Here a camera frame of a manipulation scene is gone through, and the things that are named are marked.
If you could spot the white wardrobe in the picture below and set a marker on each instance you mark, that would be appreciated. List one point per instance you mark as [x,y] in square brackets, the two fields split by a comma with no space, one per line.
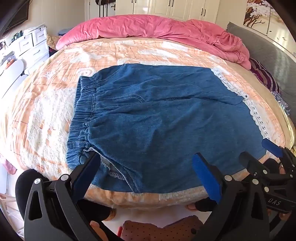
[161,9]

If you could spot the black television screen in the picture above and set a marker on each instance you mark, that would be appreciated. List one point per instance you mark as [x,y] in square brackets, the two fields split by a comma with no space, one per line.
[12,16]

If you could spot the person's right leg black trousers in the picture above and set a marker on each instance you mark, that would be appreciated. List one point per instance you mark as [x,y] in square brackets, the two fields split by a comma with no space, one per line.
[204,205]

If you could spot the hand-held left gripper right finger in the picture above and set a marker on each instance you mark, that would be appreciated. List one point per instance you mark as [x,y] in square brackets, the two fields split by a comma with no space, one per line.
[205,178]

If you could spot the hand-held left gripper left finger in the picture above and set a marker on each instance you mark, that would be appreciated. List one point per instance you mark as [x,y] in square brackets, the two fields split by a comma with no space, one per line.
[86,176]

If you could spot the brown dotted slipper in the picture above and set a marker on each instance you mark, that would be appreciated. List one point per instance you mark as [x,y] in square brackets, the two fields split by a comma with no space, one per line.
[161,229]

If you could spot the blue floral cloth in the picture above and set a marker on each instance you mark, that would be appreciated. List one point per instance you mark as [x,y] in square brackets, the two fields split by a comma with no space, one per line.
[281,102]

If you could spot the white chest of drawers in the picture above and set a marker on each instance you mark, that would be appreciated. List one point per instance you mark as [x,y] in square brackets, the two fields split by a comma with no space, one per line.
[27,48]

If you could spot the person's right hand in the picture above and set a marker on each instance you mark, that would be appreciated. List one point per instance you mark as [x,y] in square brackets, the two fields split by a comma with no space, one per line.
[281,171]

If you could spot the purple striped pillow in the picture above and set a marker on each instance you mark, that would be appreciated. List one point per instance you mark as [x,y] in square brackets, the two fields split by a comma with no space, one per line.
[266,74]

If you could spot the peach and white printed blanket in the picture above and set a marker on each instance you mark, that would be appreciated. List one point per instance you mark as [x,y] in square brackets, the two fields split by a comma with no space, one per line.
[46,111]

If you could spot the grey padded headboard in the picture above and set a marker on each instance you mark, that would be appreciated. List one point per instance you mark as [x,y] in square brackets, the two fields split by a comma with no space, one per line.
[266,53]

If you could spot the flower tree wall painting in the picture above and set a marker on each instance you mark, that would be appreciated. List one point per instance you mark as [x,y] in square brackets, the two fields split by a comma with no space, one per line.
[268,18]

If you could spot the pink duvet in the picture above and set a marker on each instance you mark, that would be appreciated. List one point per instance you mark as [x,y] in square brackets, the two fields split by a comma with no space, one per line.
[150,27]

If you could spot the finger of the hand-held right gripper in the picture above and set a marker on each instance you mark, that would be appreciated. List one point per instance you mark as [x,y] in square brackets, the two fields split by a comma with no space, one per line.
[272,148]
[251,163]

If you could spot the white chair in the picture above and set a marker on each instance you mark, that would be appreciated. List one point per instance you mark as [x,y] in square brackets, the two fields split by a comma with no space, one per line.
[10,74]

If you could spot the blue denim pants lace hem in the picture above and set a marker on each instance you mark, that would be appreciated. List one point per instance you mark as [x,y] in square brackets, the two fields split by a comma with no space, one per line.
[150,120]

